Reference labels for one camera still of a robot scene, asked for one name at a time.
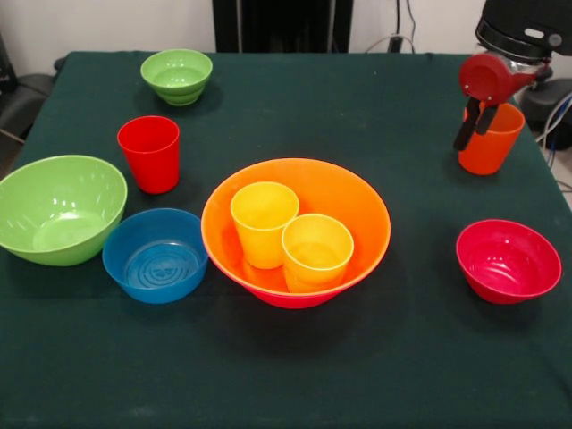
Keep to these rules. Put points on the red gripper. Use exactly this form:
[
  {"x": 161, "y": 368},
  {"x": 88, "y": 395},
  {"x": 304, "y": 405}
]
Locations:
[{"x": 487, "y": 80}]

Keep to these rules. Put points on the large orange bowl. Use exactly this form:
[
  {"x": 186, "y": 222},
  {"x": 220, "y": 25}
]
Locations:
[{"x": 348, "y": 196}]

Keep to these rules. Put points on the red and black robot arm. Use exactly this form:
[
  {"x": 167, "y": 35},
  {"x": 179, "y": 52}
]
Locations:
[{"x": 527, "y": 22}]

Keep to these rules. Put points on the orange cup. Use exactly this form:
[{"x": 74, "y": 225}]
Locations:
[{"x": 491, "y": 154}]

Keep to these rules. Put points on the black equipment base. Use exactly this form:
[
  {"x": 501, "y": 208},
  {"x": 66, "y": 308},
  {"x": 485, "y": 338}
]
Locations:
[{"x": 547, "y": 105}]

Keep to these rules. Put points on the black power adapter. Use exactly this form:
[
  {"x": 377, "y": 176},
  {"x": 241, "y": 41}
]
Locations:
[{"x": 395, "y": 44}]

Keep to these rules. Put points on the red bowl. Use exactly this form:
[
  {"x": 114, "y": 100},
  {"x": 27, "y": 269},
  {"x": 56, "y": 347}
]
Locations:
[{"x": 505, "y": 263}]

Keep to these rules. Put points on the black cabinet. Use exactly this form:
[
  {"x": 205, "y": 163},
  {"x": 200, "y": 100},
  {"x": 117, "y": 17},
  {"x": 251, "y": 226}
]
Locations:
[{"x": 286, "y": 22}]

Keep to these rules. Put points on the dark green tablecloth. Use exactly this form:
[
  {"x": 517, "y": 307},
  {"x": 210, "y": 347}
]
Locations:
[{"x": 286, "y": 357}]

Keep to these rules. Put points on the small green bowl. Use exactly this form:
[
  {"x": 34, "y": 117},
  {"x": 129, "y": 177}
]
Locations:
[{"x": 176, "y": 76}]

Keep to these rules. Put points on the red cup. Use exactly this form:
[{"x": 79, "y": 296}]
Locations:
[{"x": 152, "y": 170}]

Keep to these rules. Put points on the blue bowl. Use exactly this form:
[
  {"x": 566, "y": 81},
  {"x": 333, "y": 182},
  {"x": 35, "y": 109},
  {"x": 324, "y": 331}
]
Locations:
[{"x": 154, "y": 292}]

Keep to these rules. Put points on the large green bowl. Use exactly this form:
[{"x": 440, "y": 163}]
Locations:
[{"x": 58, "y": 210}]

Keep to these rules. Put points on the black chair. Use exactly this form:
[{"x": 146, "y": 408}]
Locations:
[{"x": 27, "y": 98}]

